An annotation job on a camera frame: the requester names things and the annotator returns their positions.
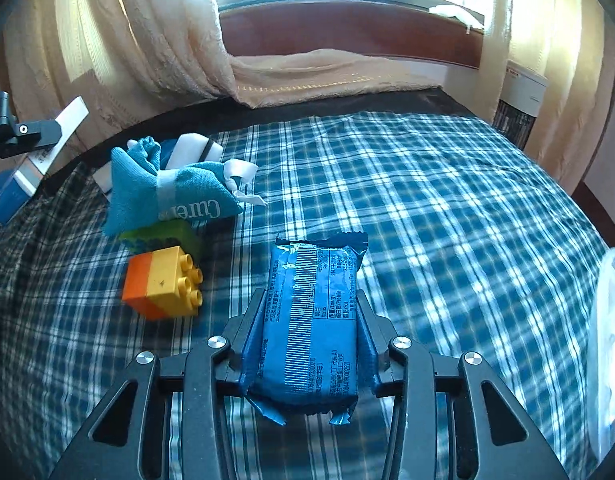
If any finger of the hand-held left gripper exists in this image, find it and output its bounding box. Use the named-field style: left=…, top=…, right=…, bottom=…
left=0, top=91, right=63, bottom=161

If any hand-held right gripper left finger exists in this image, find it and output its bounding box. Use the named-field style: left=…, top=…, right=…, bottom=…
left=47, top=287, right=268, bottom=480

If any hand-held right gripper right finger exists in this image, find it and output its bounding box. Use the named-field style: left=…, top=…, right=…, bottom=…
left=355, top=292, right=571, bottom=480

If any white blue medicine box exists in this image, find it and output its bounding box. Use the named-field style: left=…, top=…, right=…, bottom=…
left=0, top=96, right=90, bottom=227

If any blue snack packet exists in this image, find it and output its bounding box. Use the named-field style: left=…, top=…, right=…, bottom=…
left=240, top=230, right=371, bottom=427

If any orange yellow toy block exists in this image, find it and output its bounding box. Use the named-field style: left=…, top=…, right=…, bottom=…
left=121, top=246, right=204, bottom=322

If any green toy block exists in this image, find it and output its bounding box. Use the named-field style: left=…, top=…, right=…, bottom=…
left=118, top=221, right=204, bottom=261

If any blue cloth pouch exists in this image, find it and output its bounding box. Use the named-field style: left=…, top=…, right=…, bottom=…
left=102, top=136, right=268, bottom=238

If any clear plastic bowl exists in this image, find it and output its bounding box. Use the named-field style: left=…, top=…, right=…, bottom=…
left=587, top=247, right=615, bottom=466

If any cream lace curtain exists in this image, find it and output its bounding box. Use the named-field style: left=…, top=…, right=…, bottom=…
left=0, top=0, right=238, bottom=161
left=480, top=0, right=615, bottom=196

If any beige bed cover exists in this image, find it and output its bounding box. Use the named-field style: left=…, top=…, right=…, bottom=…
left=227, top=47, right=443, bottom=109

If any white tower fan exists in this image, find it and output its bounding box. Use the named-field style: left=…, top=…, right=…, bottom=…
left=491, top=60, right=549, bottom=151

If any brown wooden headboard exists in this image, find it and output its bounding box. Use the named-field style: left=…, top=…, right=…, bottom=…
left=220, top=4, right=484, bottom=68

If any white cloth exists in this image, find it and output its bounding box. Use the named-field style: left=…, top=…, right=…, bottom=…
left=430, top=4, right=485, bottom=34

